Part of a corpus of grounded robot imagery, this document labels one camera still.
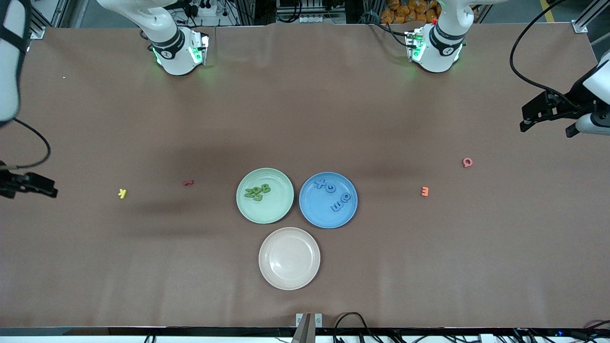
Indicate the green plate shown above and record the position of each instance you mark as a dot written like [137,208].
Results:
[276,209]

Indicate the metal bracket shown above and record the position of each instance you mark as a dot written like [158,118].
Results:
[305,328]

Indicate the blue plate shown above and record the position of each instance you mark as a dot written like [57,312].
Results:
[314,212]

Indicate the pink foam letter Q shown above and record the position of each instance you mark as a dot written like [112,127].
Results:
[467,162]

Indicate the pile of orange objects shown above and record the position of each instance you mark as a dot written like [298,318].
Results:
[405,12]

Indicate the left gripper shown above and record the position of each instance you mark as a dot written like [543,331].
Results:
[575,96]

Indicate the beige plate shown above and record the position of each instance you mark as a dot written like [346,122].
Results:
[289,259]

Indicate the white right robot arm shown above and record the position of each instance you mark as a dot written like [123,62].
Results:
[167,43]

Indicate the green foam letter N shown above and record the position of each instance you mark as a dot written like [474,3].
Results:
[249,193]

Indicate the blue foam letter X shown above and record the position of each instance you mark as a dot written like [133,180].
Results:
[322,183]

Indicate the white power strip with plugs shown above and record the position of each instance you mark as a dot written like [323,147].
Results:
[205,10]

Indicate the blue letter E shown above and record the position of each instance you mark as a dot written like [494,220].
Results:
[339,206]

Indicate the aluminium frame profile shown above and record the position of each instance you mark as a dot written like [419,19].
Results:
[584,24]
[35,31]

